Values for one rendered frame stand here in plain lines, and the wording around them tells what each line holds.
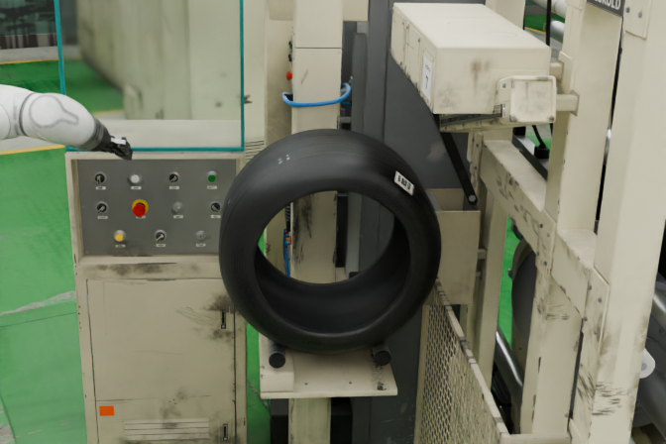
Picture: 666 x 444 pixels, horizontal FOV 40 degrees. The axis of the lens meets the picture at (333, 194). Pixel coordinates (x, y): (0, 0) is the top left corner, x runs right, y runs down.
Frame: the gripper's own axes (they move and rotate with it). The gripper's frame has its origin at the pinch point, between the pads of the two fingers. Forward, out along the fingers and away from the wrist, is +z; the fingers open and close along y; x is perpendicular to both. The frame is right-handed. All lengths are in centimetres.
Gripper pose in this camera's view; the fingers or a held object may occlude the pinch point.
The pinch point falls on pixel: (124, 152)
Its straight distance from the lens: 243.1
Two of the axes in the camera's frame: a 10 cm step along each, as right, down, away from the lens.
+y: 9.7, 0.8, -2.2
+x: 1.2, -9.8, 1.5
